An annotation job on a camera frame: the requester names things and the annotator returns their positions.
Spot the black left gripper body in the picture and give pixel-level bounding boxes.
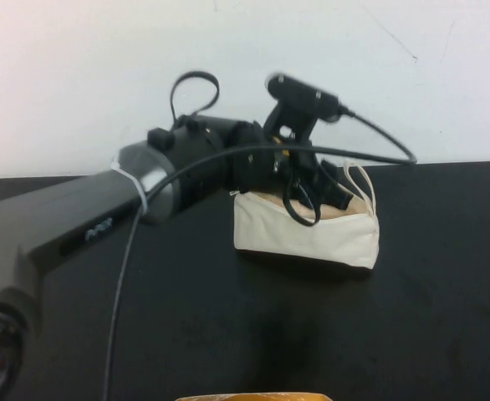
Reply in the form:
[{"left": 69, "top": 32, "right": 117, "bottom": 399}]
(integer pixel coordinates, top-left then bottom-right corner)
[{"left": 231, "top": 119, "right": 328, "bottom": 198}]

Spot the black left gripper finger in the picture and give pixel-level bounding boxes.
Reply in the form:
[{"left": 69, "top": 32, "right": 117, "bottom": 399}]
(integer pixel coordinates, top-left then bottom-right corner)
[
  {"left": 318, "top": 180, "right": 354, "bottom": 211},
  {"left": 319, "top": 159, "right": 341, "bottom": 181}
]

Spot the white canvas pencil case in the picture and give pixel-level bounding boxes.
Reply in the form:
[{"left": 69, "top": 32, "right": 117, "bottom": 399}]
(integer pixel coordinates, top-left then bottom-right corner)
[{"left": 232, "top": 161, "right": 380, "bottom": 272}]

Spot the yellow flat object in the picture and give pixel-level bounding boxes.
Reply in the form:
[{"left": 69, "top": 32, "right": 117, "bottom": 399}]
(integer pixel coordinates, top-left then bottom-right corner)
[{"left": 176, "top": 390, "right": 330, "bottom": 401}]

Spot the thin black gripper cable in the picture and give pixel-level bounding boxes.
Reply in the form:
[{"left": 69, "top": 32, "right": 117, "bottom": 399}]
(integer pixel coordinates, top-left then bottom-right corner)
[{"left": 282, "top": 165, "right": 322, "bottom": 227}]

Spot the long black camera cable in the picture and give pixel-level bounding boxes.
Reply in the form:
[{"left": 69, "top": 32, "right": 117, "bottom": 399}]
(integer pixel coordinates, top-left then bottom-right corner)
[{"left": 101, "top": 102, "right": 418, "bottom": 401}]

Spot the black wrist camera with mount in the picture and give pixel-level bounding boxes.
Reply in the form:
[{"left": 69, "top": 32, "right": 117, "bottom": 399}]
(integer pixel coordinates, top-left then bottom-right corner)
[{"left": 263, "top": 72, "right": 343, "bottom": 145}]

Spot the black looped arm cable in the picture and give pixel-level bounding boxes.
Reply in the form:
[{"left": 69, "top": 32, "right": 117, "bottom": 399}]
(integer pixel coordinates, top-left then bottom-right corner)
[{"left": 169, "top": 69, "right": 222, "bottom": 124}]

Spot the white cable tie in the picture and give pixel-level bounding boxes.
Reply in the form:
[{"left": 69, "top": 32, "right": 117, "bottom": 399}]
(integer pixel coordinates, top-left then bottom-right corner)
[{"left": 110, "top": 160, "right": 151, "bottom": 211}]

